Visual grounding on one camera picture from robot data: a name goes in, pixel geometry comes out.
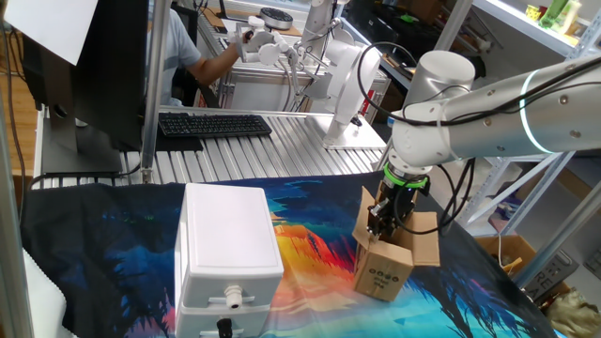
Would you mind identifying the silver aluminium case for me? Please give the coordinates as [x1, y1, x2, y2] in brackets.
[219, 63, 391, 124]

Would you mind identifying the person's hand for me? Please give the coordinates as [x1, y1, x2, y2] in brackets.
[230, 30, 255, 57]

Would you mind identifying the white robot column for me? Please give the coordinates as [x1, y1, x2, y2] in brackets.
[300, 0, 342, 48]

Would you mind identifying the white plastic enclosure box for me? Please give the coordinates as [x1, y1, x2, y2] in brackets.
[173, 181, 285, 338]

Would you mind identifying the tan crumpled bag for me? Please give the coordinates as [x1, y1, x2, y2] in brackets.
[547, 288, 601, 338]

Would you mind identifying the white haptic control device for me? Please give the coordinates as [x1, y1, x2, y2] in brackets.
[227, 14, 387, 151]

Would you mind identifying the white paper sheet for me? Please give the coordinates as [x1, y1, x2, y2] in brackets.
[3, 0, 99, 66]

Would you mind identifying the round black speaker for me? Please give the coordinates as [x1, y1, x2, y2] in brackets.
[259, 7, 295, 30]

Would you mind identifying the pale yellow bottle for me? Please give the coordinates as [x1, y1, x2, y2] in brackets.
[561, 0, 583, 34]

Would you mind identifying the colourful landscape print cloth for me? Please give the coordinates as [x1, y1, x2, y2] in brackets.
[18, 171, 560, 338]

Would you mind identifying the person's bare forearm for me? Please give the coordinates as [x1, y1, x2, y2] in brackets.
[187, 42, 241, 86]

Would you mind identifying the white metal shelf rack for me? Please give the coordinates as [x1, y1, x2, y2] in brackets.
[434, 0, 601, 290]

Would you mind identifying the black flat desk mat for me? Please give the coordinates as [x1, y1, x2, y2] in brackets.
[119, 133, 205, 153]

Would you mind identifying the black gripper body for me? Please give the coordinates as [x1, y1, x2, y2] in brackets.
[377, 181, 427, 235]

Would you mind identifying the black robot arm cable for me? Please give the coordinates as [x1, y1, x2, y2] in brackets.
[356, 40, 601, 236]

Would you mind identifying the black cable gland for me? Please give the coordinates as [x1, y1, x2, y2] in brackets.
[215, 317, 235, 338]

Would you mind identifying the person in light blue shirt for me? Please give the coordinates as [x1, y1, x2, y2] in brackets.
[148, 8, 203, 107]

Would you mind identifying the black computer monitor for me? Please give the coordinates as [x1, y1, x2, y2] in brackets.
[21, 0, 151, 176]

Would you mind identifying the black monitor cable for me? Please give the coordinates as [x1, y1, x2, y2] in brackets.
[0, 21, 30, 215]

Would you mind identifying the white cable gland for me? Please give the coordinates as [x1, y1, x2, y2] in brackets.
[223, 284, 244, 310]

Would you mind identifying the small brown cardboard box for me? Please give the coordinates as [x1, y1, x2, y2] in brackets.
[351, 185, 441, 302]

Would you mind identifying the dark lettered plate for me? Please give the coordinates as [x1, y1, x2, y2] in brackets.
[523, 251, 581, 301]

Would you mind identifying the green bottle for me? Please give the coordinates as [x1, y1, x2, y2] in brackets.
[538, 0, 569, 29]

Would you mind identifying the open brown floor carton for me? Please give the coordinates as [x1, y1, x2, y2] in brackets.
[476, 234, 572, 301]

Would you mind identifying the aluminium frame post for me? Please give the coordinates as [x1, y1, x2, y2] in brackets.
[139, 0, 173, 184]
[0, 93, 34, 338]

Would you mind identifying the black keyboard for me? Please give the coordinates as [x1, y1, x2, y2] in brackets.
[158, 111, 273, 139]

